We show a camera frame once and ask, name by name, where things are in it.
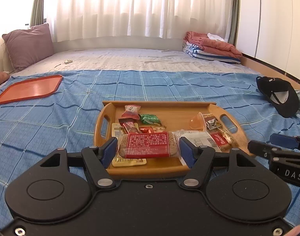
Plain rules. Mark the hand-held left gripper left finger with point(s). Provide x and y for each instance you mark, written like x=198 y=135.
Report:
x=109 y=152

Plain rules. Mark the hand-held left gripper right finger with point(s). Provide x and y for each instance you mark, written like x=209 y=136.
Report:
x=188 y=152

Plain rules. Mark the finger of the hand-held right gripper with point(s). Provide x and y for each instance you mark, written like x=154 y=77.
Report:
x=262 y=148
x=283 y=139

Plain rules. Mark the tan yellow snack packet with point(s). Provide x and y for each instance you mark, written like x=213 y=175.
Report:
x=127 y=162

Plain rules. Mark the orange jelly cup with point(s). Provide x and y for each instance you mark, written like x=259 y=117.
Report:
x=197 y=123

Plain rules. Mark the long red snack packet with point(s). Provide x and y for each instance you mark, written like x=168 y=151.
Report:
x=131 y=127

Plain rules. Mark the dark brown snack packet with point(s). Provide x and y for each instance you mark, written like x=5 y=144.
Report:
x=124 y=120

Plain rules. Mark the black and white snack packet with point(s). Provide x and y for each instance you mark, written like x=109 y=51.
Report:
x=212 y=124

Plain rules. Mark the wooden tray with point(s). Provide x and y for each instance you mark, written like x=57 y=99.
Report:
x=174 y=113

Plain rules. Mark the red and white snack packet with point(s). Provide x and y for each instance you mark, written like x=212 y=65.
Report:
x=131 y=110

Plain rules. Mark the green snack packet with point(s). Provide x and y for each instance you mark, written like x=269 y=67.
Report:
x=151 y=119

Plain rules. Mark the blue checked bedcover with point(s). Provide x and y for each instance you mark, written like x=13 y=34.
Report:
x=66 y=127

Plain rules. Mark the black cap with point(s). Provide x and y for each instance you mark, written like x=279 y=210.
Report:
x=280 y=86

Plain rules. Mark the white quilted bed sheet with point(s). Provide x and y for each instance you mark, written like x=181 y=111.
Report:
x=140 y=59

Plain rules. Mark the small white controller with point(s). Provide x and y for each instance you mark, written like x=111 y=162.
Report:
x=67 y=61

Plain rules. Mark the orange plastic tray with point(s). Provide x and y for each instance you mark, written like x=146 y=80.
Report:
x=29 y=88

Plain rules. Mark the folded blue striped blanket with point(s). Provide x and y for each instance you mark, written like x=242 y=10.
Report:
x=191 y=49

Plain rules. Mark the cream bed headboard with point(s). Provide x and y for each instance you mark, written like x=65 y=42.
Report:
x=115 y=43

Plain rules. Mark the folded blankets stack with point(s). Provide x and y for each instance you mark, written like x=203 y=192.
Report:
x=213 y=45

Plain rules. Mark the white cloth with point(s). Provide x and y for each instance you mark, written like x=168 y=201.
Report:
x=215 y=36

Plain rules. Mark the white wardrobe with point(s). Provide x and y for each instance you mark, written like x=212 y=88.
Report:
x=275 y=17

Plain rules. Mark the purple pillow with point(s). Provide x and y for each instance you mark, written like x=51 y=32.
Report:
x=29 y=46

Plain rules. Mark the pink cloth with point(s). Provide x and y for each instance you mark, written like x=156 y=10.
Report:
x=0 y=77

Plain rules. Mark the green curtain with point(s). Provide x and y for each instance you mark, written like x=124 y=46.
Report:
x=38 y=2
x=234 y=12

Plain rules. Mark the white sheer curtain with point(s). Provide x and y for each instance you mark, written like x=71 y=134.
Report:
x=140 y=5

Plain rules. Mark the wooden bed frame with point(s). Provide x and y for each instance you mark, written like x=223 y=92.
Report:
x=270 y=67

